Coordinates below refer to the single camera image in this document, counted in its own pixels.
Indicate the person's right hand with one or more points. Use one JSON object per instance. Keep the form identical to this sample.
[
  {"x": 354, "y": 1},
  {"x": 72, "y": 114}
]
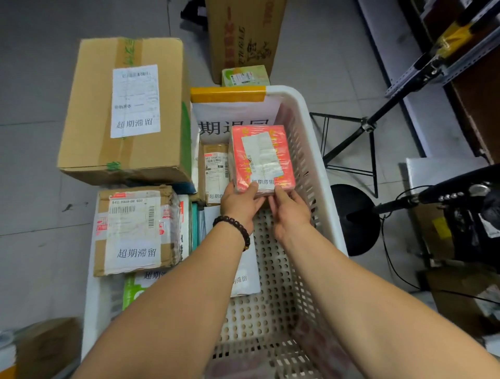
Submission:
[{"x": 291, "y": 218}]

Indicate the person's left hand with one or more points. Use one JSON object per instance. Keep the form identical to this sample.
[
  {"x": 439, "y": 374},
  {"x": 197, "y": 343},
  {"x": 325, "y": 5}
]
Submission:
[{"x": 242, "y": 209}]

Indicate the pink red box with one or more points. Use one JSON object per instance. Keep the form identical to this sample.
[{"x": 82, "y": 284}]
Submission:
[{"x": 242, "y": 172}]

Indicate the taped brown parcel long label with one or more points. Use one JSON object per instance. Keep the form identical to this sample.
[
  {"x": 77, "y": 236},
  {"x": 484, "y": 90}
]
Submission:
[{"x": 213, "y": 172}]

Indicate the teal box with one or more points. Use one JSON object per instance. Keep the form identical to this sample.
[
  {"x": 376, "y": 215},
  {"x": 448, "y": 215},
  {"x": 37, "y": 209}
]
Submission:
[{"x": 197, "y": 226}]

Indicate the grey white box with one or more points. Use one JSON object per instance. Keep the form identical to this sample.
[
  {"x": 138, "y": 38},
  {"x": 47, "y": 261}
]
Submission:
[{"x": 248, "y": 265}]

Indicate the blue cardboard box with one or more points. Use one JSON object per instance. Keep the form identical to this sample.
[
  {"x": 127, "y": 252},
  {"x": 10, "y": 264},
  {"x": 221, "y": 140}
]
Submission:
[{"x": 183, "y": 188}]

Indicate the white plastic basket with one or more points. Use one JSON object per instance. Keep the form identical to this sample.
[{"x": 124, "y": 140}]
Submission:
[{"x": 291, "y": 93}]

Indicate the dark green cardboard box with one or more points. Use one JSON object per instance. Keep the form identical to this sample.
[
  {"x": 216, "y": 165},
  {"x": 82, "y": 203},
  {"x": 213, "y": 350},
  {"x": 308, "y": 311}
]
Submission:
[{"x": 90, "y": 117}]

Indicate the person's left forearm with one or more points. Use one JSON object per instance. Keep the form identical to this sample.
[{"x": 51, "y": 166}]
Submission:
[{"x": 168, "y": 320}]

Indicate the person's right forearm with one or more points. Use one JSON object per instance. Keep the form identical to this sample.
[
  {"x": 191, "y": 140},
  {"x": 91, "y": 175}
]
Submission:
[{"x": 390, "y": 320}]

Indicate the open brown cardboard box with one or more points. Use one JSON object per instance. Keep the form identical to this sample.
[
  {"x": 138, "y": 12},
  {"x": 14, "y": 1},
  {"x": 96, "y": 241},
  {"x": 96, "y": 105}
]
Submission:
[{"x": 50, "y": 347}]

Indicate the black standing fan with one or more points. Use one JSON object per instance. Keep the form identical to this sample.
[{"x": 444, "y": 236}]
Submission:
[{"x": 355, "y": 226}]

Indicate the white paper sign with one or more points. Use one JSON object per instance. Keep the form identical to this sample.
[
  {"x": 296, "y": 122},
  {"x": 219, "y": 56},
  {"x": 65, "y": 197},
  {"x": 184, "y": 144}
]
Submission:
[{"x": 234, "y": 113}]

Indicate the yellow tape piece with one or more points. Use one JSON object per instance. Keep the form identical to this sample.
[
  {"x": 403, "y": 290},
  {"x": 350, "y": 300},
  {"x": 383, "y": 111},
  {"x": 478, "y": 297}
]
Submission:
[{"x": 226, "y": 94}]

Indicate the black tripod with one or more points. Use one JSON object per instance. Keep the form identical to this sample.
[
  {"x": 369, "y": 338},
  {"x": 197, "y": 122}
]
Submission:
[{"x": 367, "y": 125}]

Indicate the small green and white box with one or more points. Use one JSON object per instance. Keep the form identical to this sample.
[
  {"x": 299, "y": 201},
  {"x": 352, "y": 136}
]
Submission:
[{"x": 246, "y": 76}]

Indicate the olive brown box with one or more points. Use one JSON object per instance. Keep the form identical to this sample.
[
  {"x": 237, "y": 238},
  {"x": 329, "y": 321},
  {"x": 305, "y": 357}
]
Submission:
[{"x": 431, "y": 234}]

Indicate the tall printed floor carton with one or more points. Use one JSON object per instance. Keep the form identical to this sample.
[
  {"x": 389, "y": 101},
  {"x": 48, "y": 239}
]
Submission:
[{"x": 242, "y": 31}]

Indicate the black machine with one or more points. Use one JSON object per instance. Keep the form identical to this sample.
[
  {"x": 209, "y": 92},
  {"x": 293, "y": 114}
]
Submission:
[{"x": 472, "y": 230}]

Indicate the white storage rack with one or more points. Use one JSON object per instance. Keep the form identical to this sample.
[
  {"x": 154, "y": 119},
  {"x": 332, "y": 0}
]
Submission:
[{"x": 410, "y": 78}]

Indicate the flat brown floor carton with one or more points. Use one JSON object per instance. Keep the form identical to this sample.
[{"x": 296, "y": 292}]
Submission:
[{"x": 457, "y": 300}]

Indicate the black floor object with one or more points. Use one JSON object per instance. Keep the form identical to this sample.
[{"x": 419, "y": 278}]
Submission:
[{"x": 193, "y": 11}]

